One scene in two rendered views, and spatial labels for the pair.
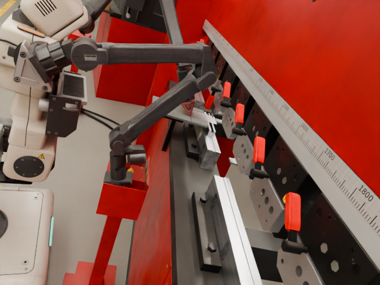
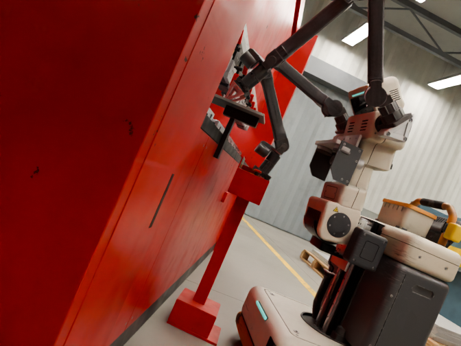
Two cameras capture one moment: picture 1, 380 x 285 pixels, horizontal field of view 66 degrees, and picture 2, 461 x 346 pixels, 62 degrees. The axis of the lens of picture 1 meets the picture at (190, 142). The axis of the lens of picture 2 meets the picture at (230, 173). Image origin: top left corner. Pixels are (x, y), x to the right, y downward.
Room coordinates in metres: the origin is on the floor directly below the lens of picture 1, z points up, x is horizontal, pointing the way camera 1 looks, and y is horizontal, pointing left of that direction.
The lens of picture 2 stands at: (2.70, 0.74, 0.74)
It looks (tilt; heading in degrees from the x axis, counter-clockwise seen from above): 0 degrees down; 201
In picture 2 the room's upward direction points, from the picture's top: 24 degrees clockwise
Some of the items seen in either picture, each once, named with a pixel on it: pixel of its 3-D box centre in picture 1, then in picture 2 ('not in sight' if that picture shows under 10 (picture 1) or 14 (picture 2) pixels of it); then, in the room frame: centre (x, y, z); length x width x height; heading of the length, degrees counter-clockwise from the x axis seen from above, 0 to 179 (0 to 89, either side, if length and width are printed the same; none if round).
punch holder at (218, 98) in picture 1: (232, 91); (227, 61); (1.14, -0.08, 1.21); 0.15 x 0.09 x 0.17; 15
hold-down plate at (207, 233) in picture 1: (204, 227); not in sight; (0.71, -0.14, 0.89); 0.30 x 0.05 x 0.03; 15
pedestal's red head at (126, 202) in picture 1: (124, 183); (251, 180); (0.94, 0.19, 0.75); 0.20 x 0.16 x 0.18; 16
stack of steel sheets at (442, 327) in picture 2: not in sight; (424, 318); (-1.65, 1.57, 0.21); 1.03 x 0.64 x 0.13; 32
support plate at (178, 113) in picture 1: (179, 111); (234, 107); (1.27, 0.10, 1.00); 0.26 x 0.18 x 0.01; 105
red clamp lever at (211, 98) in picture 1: (212, 98); (234, 76); (1.14, -0.02, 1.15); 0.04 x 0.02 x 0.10; 105
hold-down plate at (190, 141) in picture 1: (190, 138); not in sight; (1.26, 0.00, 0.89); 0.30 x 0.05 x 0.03; 15
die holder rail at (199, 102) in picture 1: (193, 93); not in sight; (1.84, 0.09, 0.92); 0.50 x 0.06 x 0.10; 15
